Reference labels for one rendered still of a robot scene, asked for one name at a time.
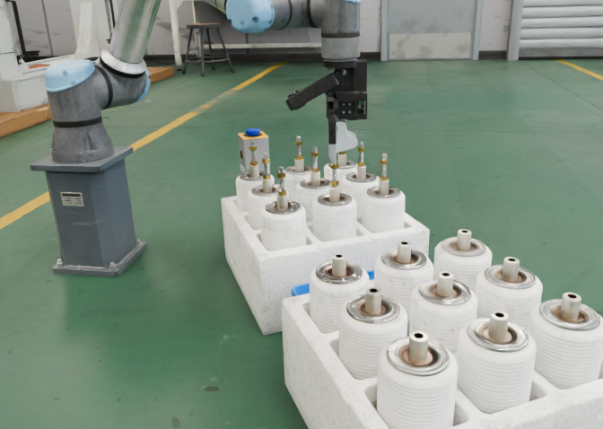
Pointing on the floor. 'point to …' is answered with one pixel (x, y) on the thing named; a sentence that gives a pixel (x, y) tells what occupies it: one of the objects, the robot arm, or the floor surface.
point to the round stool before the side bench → (203, 47)
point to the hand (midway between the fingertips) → (331, 156)
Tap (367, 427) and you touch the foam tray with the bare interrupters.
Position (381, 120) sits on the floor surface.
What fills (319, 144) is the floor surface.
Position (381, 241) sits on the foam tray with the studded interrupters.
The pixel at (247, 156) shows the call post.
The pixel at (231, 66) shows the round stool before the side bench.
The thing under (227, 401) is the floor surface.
